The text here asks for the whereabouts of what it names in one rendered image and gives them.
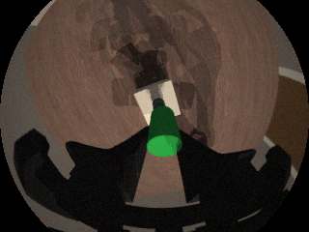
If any green marker cap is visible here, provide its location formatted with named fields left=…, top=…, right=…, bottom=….
left=147, top=105, right=182, bottom=157

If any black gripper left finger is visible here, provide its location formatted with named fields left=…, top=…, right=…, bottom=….
left=66, top=127, right=150, bottom=204

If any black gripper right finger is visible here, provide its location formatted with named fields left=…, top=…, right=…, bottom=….
left=177, top=129, right=256, bottom=204

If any beige rectangular block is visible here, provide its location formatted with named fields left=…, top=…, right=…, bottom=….
left=134, top=78, right=181, bottom=125

